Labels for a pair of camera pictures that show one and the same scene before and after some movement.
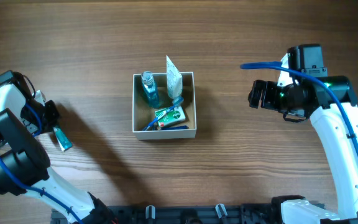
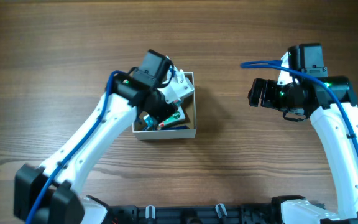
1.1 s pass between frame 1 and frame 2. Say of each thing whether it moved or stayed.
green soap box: stayed
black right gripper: stayed
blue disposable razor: stayed
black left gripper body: moved
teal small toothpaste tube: moved
